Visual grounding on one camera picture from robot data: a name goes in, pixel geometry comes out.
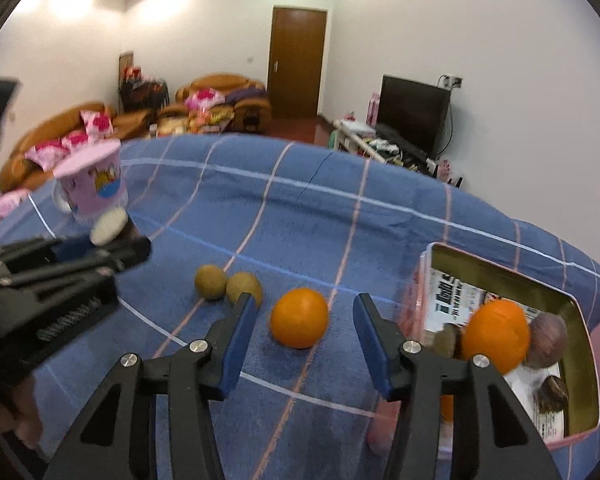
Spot coffee table with snacks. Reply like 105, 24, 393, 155
152, 104, 234, 136

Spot white tv stand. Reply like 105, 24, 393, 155
329, 119, 464, 188

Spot brown longan fruit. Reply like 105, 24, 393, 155
194, 264, 228, 301
226, 272, 263, 308

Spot blue plaid tablecloth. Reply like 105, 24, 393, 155
0, 132, 600, 480

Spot large purple mangosteen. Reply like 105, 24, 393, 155
524, 312, 568, 370

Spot black cluttered shelf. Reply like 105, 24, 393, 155
119, 66, 170, 113

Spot brown wooden door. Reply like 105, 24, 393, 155
268, 6, 327, 119

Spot right brown longan fruit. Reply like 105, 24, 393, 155
226, 272, 263, 308

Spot pink cartoon cup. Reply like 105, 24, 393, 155
53, 139, 129, 223

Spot pink metal tin tray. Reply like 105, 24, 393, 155
395, 243, 600, 451

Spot black television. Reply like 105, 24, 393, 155
375, 75, 451, 158

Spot brown leather sofa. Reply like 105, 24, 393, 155
0, 101, 151, 193

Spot newspaper tray lining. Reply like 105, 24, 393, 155
424, 269, 567, 443

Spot left brown longan fruit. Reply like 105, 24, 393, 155
194, 264, 228, 301

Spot dark halved mangosteen shell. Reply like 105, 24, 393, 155
535, 375, 569, 414

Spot brown leather armchair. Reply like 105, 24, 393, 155
175, 73, 273, 133

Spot small dark mangosteen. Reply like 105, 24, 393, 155
431, 323, 462, 359

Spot orange fruit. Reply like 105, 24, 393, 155
462, 299, 530, 375
270, 287, 329, 350

